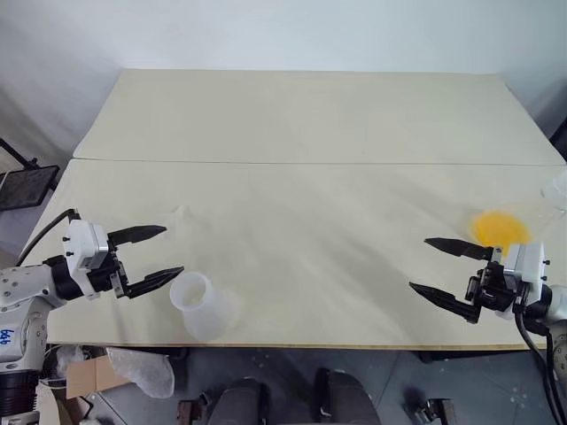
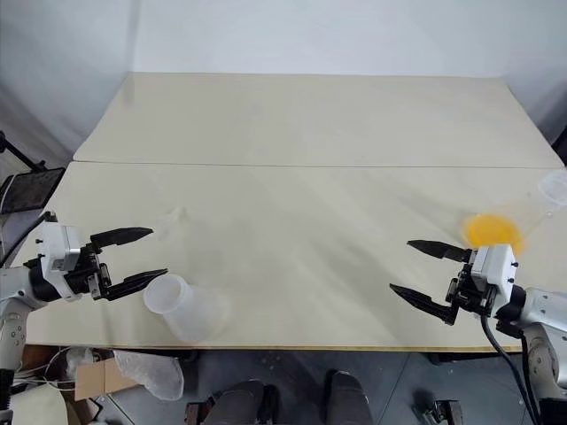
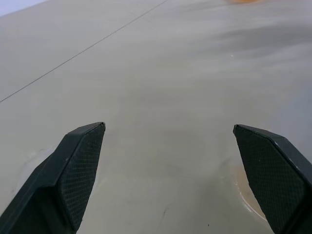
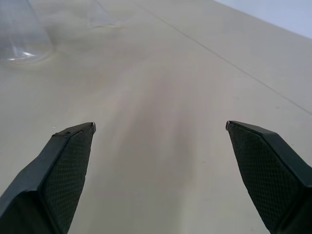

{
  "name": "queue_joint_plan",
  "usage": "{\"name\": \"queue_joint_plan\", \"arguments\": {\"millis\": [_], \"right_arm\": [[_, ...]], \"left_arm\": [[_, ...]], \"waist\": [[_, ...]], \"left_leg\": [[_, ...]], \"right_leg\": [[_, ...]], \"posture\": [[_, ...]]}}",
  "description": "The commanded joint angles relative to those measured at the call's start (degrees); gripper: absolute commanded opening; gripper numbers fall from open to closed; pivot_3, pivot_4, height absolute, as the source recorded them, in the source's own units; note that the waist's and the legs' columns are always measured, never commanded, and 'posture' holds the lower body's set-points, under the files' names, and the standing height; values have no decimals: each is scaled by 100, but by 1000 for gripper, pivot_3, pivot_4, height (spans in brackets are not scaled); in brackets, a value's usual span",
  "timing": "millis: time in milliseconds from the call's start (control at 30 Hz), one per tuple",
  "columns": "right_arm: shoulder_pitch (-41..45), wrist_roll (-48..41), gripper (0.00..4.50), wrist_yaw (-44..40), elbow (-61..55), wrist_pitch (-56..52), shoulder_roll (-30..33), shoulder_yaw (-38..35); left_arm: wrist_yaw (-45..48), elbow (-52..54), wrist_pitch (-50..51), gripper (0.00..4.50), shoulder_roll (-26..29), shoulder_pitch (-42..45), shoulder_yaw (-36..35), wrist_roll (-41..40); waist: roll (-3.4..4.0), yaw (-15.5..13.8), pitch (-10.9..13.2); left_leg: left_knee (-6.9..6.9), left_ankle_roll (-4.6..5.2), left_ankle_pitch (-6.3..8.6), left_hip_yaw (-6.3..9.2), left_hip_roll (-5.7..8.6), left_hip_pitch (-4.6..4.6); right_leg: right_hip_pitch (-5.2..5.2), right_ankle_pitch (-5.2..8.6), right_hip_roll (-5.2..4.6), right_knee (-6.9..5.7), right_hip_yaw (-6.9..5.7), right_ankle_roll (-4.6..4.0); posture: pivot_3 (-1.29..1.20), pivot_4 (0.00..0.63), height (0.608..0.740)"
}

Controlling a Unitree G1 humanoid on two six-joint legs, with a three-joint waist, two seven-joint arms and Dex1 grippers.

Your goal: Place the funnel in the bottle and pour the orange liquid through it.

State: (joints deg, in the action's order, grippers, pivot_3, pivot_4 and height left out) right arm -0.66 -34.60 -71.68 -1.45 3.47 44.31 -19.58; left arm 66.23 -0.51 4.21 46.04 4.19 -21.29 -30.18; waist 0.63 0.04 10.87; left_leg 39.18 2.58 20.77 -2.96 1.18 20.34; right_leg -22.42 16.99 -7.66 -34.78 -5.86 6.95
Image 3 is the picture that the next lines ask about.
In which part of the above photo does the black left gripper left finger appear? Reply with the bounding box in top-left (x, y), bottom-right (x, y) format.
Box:
top-left (0, 121), bottom-right (106, 234)

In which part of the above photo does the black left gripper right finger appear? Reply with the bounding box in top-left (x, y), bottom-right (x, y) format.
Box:
top-left (233, 124), bottom-right (312, 234)

